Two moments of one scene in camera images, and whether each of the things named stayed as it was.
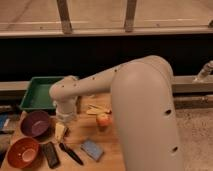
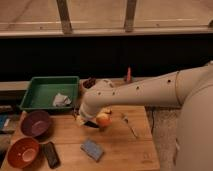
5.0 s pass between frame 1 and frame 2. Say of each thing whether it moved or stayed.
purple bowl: stayed
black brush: moved
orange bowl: stayed
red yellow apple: stayed
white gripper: moved
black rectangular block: stayed
